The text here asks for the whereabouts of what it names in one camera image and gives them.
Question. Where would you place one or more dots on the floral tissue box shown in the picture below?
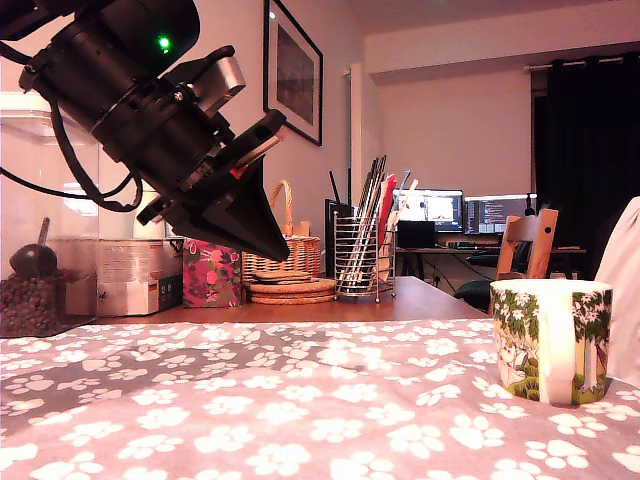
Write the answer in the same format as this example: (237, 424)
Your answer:
(212, 280)

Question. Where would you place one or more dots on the small cork coaster stack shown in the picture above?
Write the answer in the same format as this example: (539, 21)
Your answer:
(281, 276)

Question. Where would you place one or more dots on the black router with antennas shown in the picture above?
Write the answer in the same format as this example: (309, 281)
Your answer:
(331, 225)

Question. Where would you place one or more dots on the round cork trivet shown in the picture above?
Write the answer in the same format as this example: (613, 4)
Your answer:
(301, 299)
(321, 286)

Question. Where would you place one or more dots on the white cardboard box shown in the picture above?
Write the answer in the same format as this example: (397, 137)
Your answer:
(131, 280)

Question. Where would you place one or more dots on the dark chopsticks bundle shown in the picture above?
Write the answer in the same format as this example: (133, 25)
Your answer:
(369, 200)

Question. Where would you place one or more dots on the red flat kitchen tool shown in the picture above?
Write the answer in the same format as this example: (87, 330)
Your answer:
(387, 200)

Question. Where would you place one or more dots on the black framed picture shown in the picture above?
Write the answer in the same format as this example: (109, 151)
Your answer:
(296, 75)

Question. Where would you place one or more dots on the clear container with white lid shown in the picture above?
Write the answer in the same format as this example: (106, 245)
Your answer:
(30, 210)

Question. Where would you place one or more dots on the black box under monitor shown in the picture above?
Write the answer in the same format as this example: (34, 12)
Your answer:
(416, 235)

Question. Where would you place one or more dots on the dark brown scoop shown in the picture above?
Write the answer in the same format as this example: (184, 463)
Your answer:
(32, 260)

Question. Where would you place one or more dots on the black computer monitor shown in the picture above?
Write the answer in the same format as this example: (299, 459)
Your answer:
(441, 210)
(491, 215)

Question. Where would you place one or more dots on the wooden computer desk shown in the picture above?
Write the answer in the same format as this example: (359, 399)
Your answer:
(441, 250)

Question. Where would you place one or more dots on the grey paw print cloth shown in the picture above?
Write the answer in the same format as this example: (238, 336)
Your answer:
(300, 410)

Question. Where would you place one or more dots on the brown pet kibble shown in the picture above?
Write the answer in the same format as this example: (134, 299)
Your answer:
(25, 305)

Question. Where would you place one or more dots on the dark office chair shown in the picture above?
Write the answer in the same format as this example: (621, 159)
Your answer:
(474, 292)

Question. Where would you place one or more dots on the wooden high chair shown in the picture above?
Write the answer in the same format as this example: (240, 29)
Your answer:
(539, 250)

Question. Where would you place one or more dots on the floral print ceramic mug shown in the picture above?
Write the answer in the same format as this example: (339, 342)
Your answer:
(516, 350)

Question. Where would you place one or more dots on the white curtain rod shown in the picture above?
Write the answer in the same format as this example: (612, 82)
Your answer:
(539, 67)

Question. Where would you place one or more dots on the dark curtain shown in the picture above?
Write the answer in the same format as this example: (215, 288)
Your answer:
(591, 150)

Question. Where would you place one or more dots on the white garment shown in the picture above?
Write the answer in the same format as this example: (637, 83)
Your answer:
(626, 300)

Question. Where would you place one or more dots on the grey camera box with bracket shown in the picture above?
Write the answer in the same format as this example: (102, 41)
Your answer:
(222, 80)

